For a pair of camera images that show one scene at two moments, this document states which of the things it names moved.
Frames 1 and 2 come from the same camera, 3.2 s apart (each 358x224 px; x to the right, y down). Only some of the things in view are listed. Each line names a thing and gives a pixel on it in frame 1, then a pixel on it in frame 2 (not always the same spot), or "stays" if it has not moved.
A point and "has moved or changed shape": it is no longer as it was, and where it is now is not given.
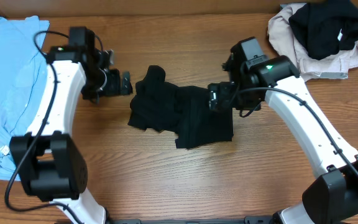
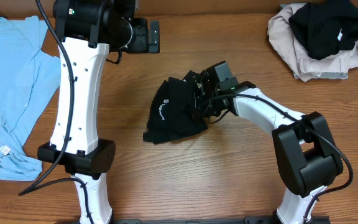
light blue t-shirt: (12, 73) stays
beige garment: (286, 41) stays
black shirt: (183, 111) has moved or changed shape
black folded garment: (327, 27) stays
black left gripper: (115, 83) → (154, 36)
